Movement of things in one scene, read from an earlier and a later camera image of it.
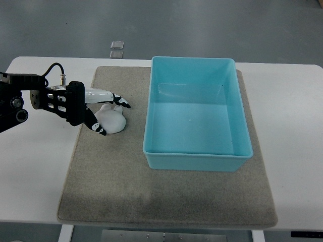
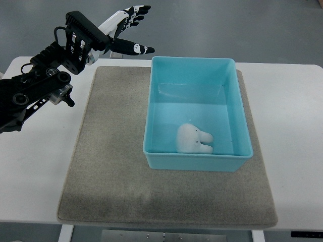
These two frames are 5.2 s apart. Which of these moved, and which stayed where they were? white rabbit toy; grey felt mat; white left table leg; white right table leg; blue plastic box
Moved: white rabbit toy
Stayed: white left table leg; white right table leg; grey felt mat; blue plastic box
